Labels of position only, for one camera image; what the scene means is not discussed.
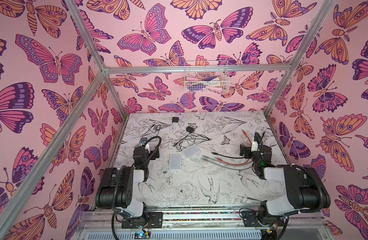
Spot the aluminium frame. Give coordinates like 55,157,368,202
0,0,338,240

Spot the black power adapter near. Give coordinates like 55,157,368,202
186,126,195,133

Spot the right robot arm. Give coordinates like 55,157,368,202
239,144,331,230

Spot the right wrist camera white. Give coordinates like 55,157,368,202
251,141,259,152

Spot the front aluminium rail base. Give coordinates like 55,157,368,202
75,206,334,240

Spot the black power cable with plug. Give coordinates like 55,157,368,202
172,131,212,152

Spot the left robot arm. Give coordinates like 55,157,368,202
95,147,163,231

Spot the grey ethernet cable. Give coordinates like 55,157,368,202
201,155,254,169
201,157,255,172

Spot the white wire basket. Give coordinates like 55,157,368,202
183,60,231,95

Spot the black adapter cable tangled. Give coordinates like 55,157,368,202
142,120,174,138

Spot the grey ethernet cable lower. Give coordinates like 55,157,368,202
201,157,255,172

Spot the red ethernet cable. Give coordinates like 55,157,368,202
216,129,253,167

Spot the grey ethernet cable upper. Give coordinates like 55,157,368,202
201,155,254,169

